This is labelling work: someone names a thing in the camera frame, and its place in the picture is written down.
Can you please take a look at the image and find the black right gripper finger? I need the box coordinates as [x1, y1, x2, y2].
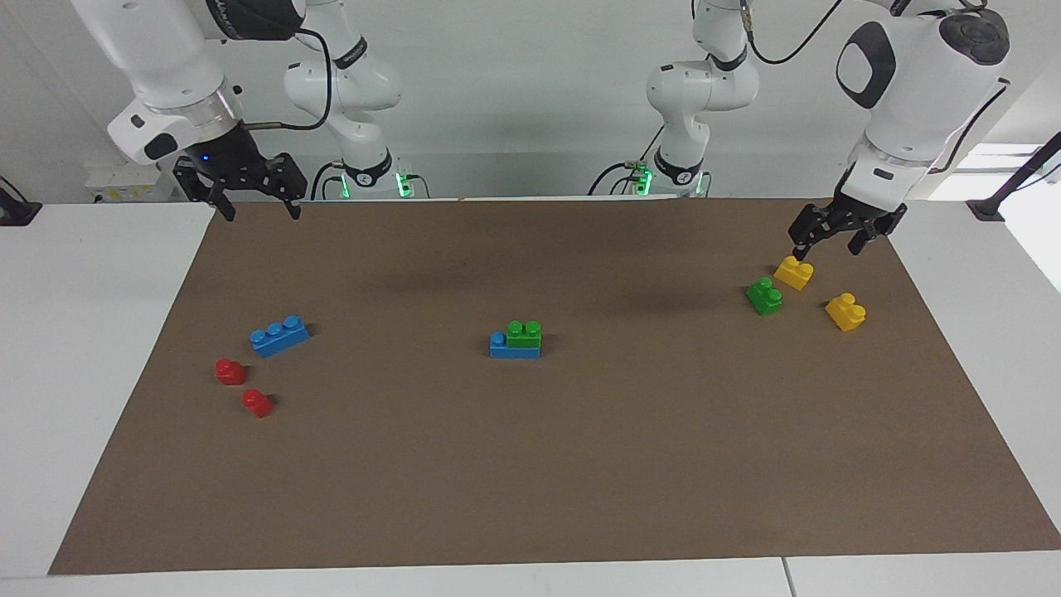
[265, 153, 310, 221]
[174, 166, 238, 222]

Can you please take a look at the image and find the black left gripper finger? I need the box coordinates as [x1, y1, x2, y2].
[846, 220, 886, 256]
[787, 203, 840, 263]

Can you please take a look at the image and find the blue three-stud toy brick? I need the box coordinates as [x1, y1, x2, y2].
[489, 331, 541, 360]
[250, 315, 310, 358]

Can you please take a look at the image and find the yellow two-stud toy brick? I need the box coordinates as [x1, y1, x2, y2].
[773, 255, 815, 291]
[824, 293, 867, 332]

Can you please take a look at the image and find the black angled stand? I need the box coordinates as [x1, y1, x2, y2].
[966, 131, 1061, 222]

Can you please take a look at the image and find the brown table mat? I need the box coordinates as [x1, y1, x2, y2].
[48, 197, 1061, 575]

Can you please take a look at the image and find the black base cable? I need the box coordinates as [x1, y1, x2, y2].
[588, 124, 666, 197]
[311, 161, 345, 201]

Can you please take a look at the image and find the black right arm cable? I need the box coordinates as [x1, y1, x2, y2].
[243, 27, 334, 132]

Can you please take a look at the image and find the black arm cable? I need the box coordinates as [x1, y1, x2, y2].
[243, 27, 334, 132]
[742, 0, 846, 66]

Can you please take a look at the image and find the white wall socket box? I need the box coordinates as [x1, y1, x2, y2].
[83, 162, 179, 204]

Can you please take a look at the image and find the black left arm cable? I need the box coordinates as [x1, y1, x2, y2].
[742, 0, 846, 66]

